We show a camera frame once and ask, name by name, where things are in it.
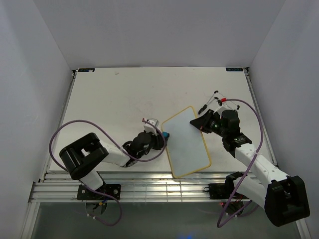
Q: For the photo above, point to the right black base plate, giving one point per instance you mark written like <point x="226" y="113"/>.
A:
<point x="217" y="191"/>

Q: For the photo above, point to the blue corner label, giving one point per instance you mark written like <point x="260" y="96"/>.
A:
<point x="88" y="70"/>
<point x="234" y="69"/>

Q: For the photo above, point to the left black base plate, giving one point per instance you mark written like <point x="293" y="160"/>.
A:
<point x="113" y="190"/>

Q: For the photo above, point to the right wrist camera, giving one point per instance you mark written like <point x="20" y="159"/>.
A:
<point x="223" y="105"/>

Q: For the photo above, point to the wire whiteboard stand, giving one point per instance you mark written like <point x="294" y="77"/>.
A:
<point x="213" y="99"/>

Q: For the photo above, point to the left blue corner label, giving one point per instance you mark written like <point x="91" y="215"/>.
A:
<point x="88" y="70"/>

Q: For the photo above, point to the right blue corner label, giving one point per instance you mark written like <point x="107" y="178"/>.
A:
<point x="234" y="69"/>

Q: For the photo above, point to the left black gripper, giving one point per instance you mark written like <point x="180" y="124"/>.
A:
<point x="160" y="141"/>

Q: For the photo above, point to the blue whiteboard eraser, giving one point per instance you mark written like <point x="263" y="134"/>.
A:
<point x="165" y="134"/>

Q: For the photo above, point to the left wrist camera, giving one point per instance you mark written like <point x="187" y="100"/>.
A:
<point x="150" y="125"/>

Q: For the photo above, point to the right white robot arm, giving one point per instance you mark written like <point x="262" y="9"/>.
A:
<point x="283" y="197"/>

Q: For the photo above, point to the yellow framed small whiteboard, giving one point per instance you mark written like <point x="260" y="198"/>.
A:
<point x="186" y="147"/>

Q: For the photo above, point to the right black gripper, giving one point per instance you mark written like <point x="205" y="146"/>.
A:
<point x="202" y="122"/>

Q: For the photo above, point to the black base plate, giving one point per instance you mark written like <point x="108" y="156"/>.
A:
<point x="113" y="190"/>
<point x="217" y="191"/>

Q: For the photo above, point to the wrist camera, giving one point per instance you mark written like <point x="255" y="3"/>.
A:
<point x="150" y="125"/>
<point x="223" y="105"/>

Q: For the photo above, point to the aluminium frame rails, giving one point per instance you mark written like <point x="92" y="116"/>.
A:
<point x="117" y="99"/>

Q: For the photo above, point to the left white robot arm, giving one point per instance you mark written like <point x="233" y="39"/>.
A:
<point x="82" y="156"/>

